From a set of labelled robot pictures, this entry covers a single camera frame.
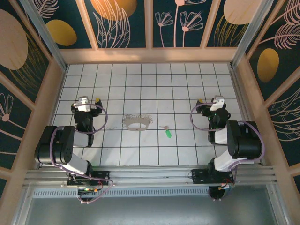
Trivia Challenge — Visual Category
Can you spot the key with green tag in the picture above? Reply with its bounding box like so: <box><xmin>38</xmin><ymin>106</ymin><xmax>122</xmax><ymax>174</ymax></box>
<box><xmin>159</xmin><ymin>125</ymin><xmax>172</xmax><ymax>139</ymax></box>

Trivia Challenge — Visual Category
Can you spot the white grid mat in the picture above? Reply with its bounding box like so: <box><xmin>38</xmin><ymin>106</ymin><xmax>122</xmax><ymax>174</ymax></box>
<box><xmin>38</xmin><ymin>63</ymin><xmax>256</xmax><ymax>167</ymax></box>

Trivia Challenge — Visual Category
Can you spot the left base electronics board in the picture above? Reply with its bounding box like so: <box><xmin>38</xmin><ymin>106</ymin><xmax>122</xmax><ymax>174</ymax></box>
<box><xmin>77</xmin><ymin>186</ymin><xmax>104</xmax><ymax>196</ymax></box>

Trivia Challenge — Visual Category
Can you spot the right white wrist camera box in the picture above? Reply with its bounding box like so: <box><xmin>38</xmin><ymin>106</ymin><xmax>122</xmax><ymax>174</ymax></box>
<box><xmin>209</xmin><ymin>95</ymin><xmax>225</xmax><ymax>112</ymax></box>

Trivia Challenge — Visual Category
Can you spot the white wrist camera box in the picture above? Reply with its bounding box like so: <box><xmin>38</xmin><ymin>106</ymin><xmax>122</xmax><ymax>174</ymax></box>
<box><xmin>71</xmin><ymin>96</ymin><xmax>91</xmax><ymax>112</ymax></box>
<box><xmin>209</xmin><ymin>95</ymin><xmax>225</xmax><ymax>112</ymax></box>

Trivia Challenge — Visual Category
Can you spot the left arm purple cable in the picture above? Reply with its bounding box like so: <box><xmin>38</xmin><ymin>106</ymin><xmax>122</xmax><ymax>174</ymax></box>
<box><xmin>49</xmin><ymin>103</ymin><xmax>115</xmax><ymax>204</ymax></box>

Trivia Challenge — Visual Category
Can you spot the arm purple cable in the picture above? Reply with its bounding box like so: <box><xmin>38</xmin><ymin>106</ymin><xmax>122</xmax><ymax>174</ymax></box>
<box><xmin>49</xmin><ymin>103</ymin><xmax>115</xmax><ymax>204</ymax></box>
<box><xmin>189</xmin><ymin>102</ymin><xmax>267</xmax><ymax>183</ymax></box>

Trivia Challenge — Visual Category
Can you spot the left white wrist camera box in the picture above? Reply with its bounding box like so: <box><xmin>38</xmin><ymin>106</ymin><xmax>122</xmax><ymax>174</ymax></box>
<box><xmin>71</xmin><ymin>96</ymin><xmax>91</xmax><ymax>112</ymax></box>

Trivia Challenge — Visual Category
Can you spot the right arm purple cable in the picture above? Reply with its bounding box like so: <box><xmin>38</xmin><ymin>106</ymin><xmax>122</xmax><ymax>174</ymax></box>
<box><xmin>189</xmin><ymin>102</ymin><xmax>267</xmax><ymax>183</ymax></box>

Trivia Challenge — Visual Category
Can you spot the aluminium side rail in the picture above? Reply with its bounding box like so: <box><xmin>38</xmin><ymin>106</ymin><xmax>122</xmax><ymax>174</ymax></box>
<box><xmin>228</xmin><ymin>64</ymin><xmax>265</xmax><ymax>166</ymax></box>

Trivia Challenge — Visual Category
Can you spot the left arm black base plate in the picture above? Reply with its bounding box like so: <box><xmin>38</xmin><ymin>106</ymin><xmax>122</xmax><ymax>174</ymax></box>
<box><xmin>67</xmin><ymin>170</ymin><xmax>111</xmax><ymax>187</ymax></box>

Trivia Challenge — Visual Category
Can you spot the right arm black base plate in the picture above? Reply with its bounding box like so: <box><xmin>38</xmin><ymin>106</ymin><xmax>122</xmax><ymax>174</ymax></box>
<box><xmin>191</xmin><ymin>168</ymin><xmax>235</xmax><ymax>185</ymax></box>

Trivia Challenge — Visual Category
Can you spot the aluminium frame post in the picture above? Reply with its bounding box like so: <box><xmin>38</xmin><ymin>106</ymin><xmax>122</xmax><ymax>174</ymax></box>
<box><xmin>20</xmin><ymin>0</ymin><xmax>68</xmax><ymax>71</ymax></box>
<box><xmin>231</xmin><ymin>0</ymin><xmax>275</xmax><ymax>68</ymax></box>

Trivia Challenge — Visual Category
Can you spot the aluminium mounting rail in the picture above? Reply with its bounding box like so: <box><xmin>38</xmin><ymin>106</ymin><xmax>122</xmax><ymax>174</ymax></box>
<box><xmin>22</xmin><ymin>165</ymin><xmax>278</xmax><ymax>188</ymax></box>

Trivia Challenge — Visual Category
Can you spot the slotted grey cable duct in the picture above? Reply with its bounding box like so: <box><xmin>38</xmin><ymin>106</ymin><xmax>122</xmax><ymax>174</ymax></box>
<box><xmin>31</xmin><ymin>187</ymin><xmax>211</xmax><ymax>199</ymax></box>

